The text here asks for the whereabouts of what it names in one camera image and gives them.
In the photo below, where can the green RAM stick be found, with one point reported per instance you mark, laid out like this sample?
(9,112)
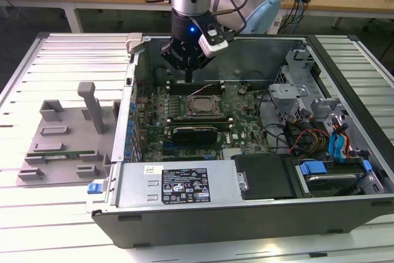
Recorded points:
(222,126)
(77,153)

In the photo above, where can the black plastic shroud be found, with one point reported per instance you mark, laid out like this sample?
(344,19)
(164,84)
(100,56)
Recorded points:
(267,176)

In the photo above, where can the CPU socket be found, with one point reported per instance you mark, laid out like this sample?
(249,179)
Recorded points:
(203,115)

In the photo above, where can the hard disk in blue carrier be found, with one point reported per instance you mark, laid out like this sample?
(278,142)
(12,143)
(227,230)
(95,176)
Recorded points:
(312,168)

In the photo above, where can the white barcode sticker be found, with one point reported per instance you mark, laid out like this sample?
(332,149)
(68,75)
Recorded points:
(149,170)

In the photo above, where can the green motherboard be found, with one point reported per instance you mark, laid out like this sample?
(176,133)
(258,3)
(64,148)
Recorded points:
(246,139)

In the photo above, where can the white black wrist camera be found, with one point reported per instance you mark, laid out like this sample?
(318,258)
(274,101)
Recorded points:
(214,42)

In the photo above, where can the black graphics card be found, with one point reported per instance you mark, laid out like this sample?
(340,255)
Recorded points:
(194,136)

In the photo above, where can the black cylindrical part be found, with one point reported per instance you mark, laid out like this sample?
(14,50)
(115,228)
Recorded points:
(160,75)

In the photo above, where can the blue case latch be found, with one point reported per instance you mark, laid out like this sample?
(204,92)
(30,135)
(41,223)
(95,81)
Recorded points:
(94,189)

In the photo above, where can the black open PC case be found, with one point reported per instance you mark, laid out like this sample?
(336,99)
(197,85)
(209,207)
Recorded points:
(215,226)

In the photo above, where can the silver metal disk bay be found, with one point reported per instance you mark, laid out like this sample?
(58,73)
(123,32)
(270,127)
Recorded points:
(287,92)

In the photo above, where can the silver power supply box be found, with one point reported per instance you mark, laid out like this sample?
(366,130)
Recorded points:
(135,183)

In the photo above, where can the metal socket locking lever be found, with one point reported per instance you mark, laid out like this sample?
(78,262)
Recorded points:
(200,90)

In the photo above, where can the silver finned chipset heatsink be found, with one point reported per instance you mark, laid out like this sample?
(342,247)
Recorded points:
(233,152)

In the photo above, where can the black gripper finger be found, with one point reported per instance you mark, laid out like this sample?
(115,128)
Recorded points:
(177,55)
(197,59)

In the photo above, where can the black rating label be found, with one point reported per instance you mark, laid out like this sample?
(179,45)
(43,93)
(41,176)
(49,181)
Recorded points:
(184,183)

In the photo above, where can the round coin battery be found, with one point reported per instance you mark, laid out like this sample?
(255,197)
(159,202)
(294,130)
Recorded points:
(242,90)

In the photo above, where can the grey parts rack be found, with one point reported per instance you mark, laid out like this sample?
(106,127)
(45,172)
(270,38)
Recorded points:
(74,139)

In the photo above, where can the black RAM slot white clips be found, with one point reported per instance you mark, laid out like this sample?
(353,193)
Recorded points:
(178,88)
(178,83)
(200,120)

